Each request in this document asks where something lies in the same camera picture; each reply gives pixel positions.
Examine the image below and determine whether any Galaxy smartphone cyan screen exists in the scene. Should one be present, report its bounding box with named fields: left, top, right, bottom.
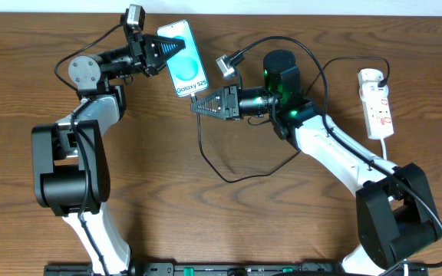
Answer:
left=157, top=20, right=209, bottom=97

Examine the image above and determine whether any black USB charging cable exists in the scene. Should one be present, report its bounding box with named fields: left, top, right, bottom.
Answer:
left=190, top=56, right=391, bottom=184

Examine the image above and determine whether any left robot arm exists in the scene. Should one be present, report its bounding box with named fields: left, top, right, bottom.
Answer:
left=31, top=32, right=186, bottom=275

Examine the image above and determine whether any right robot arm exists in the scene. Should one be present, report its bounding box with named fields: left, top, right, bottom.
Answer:
left=191, top=50, right=442, bottom=275

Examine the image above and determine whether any white USB charger adapter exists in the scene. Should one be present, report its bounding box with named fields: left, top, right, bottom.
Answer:
left=359, top=81, right=389, bottom=102

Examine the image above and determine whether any white power strip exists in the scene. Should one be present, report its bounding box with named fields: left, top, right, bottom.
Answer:
left=358, top=68, right=394, bottom=140

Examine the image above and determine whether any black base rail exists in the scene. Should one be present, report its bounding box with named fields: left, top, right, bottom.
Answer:
left=43, top=262, right=429, bottom=276

